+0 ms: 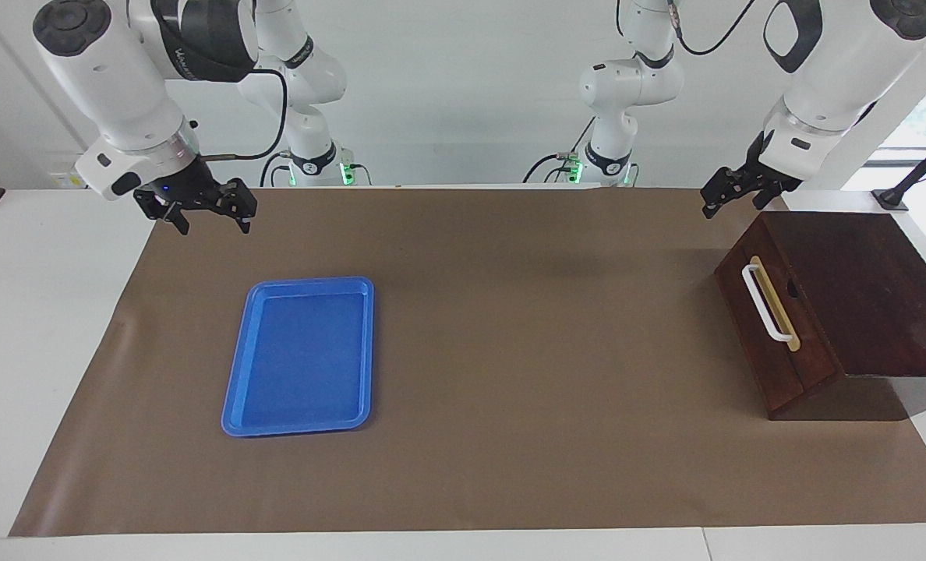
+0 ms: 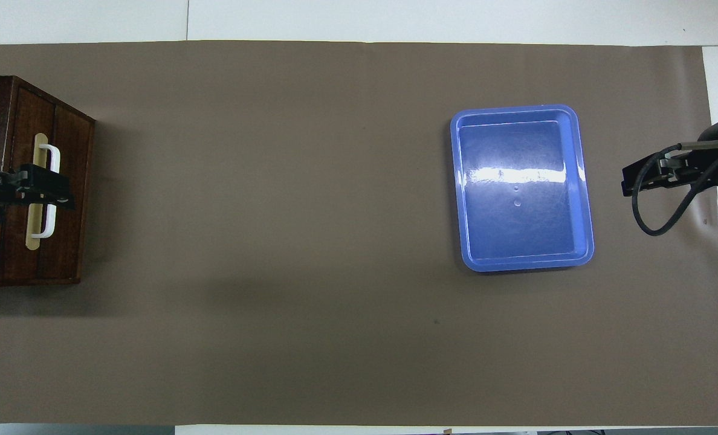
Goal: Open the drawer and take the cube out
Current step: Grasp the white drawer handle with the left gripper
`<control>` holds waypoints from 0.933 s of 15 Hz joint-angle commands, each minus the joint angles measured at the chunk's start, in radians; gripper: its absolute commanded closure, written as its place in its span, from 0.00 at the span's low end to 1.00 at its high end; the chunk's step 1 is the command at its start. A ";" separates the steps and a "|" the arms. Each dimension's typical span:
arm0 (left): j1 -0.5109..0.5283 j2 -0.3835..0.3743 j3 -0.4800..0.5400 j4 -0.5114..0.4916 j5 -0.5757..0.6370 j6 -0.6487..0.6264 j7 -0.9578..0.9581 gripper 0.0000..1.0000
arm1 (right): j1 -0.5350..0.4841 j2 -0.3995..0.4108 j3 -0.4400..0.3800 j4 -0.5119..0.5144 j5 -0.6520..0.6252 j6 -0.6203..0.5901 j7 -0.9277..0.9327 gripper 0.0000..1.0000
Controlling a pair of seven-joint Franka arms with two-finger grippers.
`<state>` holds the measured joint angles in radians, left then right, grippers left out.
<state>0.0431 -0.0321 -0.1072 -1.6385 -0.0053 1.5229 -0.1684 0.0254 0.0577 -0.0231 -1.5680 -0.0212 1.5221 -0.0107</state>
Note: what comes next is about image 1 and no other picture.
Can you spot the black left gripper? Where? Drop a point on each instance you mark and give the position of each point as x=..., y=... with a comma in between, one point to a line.
x=767, y=175

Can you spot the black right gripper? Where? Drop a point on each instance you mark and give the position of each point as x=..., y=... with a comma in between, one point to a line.
x=190, y=191

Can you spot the wooden drawer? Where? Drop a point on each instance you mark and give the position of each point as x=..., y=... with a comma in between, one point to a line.
x=798, y=366

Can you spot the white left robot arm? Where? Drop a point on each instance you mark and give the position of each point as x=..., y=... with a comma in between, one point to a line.
x=845, y=70

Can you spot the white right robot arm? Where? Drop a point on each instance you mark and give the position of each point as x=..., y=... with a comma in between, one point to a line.
x=104, y=70

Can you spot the dark wooden drawer cabinet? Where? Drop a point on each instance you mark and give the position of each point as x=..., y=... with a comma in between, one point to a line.
x=876, y=296

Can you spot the blue plastic tray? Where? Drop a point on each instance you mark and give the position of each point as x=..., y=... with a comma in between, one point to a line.
x=299, y=358

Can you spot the brown paper table mat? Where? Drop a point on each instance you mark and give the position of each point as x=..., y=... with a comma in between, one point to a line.
x=525, y=374

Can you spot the yellow wall label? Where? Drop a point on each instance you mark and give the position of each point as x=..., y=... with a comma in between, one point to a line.
x=67, y=181

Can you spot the black camera stand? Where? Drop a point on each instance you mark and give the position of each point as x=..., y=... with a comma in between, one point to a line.
x=919, y=167

